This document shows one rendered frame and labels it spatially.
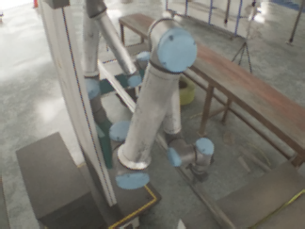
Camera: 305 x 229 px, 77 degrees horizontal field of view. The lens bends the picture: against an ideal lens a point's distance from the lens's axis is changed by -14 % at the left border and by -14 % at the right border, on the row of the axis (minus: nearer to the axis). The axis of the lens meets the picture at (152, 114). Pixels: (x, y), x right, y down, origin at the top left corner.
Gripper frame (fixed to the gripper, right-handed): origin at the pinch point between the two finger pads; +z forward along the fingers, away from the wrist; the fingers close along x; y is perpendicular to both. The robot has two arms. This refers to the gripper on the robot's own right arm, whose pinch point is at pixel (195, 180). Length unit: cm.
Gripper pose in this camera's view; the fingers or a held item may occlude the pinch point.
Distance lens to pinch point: 133.3
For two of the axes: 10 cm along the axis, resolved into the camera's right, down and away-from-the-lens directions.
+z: 0.0, 7.4, 6.7
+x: 4.9, 5.8, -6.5
